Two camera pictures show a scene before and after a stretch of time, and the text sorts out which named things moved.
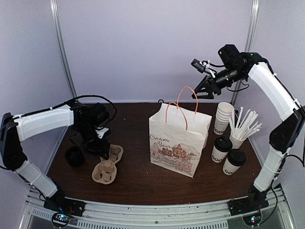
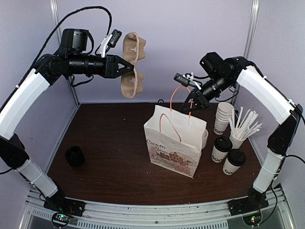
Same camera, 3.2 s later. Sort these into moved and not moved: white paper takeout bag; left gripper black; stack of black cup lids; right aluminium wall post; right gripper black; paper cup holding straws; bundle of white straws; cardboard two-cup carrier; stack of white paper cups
Moved: cardboard two-cup carrier; right gripper black; white paper takeout bag; left gripper black
Not moved: bundle of white straws; stack of black cup lids; paper cup holding straws; right aluminium wall post; stack of white paper cups
